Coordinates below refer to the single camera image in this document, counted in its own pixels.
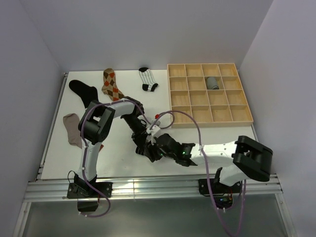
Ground grey sock with black stripes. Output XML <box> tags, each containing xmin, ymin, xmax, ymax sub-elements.
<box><xmin>206</xmin><ymin>77</ymin><xmax>219</xmax><ymax>90</ymax></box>

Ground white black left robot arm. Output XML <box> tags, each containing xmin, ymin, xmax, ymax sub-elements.
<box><xmin>74</xmin><ymin>97</ymin><xmax>155</xmax><ymax>197</ymax></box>

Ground black box under rail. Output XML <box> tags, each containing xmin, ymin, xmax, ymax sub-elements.
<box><xmin>77</xmin><ymin>201</ymin><xmax>99</xmax><ymax>212</ymax></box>

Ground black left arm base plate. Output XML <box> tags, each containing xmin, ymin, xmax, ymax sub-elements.
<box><xmin>67</xmin><ymin>182</ymin><xmax>113</xmax><ymax>199</ymax></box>

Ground brown orange argyle sock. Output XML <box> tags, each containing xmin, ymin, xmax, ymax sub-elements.
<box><xmin>101</xmin><ymin>68</ymin><xmax>125</xmax><ymax>101</ymax></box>

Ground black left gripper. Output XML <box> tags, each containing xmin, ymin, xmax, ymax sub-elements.
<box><xmin>122</xmin><ymin>114</ymin><xmax>149</xmax><ymax>152</ymax></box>

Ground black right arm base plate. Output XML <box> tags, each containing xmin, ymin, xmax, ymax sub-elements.
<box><xmin>198</xmin><ymin>179</ymin><xmax>242</xmax><ymax>196</ymax></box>

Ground aluminium table edge rail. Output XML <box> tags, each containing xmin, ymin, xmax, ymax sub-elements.
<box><xmin>23</xmin><ymin>175</ymin><xmax>283</xmax><ymax>202</ymax></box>

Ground wooden compartment tray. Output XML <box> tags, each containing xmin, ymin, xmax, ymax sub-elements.
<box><xmin>167</xmin><ymin>63</ymin><xmax>253</xmax><ymax>128</ymax></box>

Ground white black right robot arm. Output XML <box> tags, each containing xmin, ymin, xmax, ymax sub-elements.
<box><xmin>144</xmin><ymin>133</ymin><xmax>273</xmax><ymax>193</ymax></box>

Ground black sock white stripes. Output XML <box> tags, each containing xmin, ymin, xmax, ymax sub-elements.
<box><xmin>69</xmin><ymin>80</ymin><xmax>98</xmax><ymax>108</ymax></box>

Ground white sock black toe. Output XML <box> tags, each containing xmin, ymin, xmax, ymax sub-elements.
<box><xmin>138</xmin><ymin>67</ymin><xmax>158</xmax><ymax>92</ymax></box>

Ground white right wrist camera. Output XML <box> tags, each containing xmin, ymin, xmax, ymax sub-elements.
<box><xmin>146</xmin><ymin>125</ymin><xmax>161</xmax><ymax>139</ymax></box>

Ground taupe sock red stripes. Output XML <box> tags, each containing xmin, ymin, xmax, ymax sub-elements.
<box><xmin>63</xmin><ymin>113</ymin><xmax>82</xmax><ymax>149</ymax></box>

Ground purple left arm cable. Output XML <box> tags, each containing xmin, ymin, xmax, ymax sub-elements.
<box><xmin>68</xmin><ymin>98</ymin><xmax>176</xmax><ymax>218</ymax></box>

